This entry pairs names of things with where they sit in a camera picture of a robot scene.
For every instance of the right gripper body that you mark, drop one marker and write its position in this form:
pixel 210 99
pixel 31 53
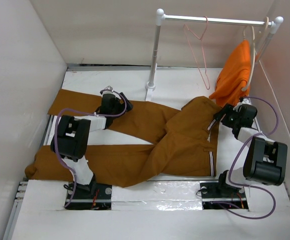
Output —
pixel 231 115

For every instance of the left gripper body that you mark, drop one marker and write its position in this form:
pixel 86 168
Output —
pixel 118 107

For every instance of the brown trousers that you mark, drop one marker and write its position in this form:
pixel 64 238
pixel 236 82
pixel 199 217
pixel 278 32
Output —
pixel 177 142

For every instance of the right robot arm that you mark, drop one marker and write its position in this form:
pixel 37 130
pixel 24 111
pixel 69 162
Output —
pixel 266 159

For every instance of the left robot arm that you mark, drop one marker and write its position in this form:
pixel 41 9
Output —
pixel 71 138

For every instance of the cream wooden hanger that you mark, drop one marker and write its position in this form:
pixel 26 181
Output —
pixel 255 37

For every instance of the orange garment on hanger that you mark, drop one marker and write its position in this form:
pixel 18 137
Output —
pixel 233 77

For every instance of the silver tape strip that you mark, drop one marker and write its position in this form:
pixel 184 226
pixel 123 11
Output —
pixel 158 196

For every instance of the white clothes rack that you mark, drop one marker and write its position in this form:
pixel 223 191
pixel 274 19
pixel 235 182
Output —
pixel 161 16

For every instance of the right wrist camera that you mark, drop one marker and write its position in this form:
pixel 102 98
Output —
pixel 244 101

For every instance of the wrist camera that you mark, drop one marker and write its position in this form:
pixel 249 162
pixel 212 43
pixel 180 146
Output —
pixel 244 101
pixel 107 90

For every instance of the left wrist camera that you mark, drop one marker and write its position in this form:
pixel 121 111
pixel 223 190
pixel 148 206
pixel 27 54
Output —
pixel 107 90

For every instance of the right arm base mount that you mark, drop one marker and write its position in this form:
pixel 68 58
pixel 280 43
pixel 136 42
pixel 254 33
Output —
pixel 215 198

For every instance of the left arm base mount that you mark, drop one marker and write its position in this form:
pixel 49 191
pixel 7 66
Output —
pixel 100 200

